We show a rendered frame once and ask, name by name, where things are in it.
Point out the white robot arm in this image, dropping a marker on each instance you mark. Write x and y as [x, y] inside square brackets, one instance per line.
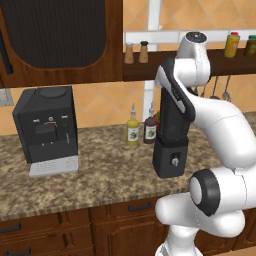
[226, 133]

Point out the black blender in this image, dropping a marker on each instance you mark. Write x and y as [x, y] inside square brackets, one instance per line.
[168, 160]

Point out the yellow oil bottle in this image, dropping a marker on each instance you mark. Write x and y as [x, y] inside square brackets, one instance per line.
[133, 131]

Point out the dark brown sauce bottle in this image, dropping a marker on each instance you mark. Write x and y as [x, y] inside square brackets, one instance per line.
[150, 130]

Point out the red item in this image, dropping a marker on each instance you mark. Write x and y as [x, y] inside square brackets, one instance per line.
[157, 120]

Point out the brown shaker grey cap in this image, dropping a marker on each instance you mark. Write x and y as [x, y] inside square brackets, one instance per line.
[129, 55]

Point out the brown shaker black cap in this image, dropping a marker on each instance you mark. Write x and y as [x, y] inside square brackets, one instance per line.
[143, 53]

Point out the short wooden drawer front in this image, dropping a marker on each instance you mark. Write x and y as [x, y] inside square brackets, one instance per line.
[120, 209]

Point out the black coffee machine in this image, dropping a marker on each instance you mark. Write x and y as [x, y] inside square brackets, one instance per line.
[46, 133]

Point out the hanging metal utensil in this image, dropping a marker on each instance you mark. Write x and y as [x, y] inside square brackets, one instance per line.
[203, 90]

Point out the hanging metal ladle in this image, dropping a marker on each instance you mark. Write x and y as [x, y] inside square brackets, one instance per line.
[214, 95]

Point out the hanging metal spoon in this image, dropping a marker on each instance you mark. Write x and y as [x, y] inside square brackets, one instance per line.
[226, 94]

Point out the wooden cupboard dark glass door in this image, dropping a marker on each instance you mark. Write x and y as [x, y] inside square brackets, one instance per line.
[60, 36]

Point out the wide wooden drawer front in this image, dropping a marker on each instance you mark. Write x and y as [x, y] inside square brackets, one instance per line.
[50, 221]
[56, 241]

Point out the yellow bottle red cap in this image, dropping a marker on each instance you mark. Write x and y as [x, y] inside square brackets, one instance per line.
[231, 45]

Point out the green jar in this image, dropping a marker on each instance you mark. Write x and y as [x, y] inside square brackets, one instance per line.
[250, 46]

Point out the dark wooden wall shelf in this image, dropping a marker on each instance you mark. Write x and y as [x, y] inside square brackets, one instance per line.
[143, 71]

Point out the white window frame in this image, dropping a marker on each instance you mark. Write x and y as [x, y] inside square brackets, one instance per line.
[153, 35]

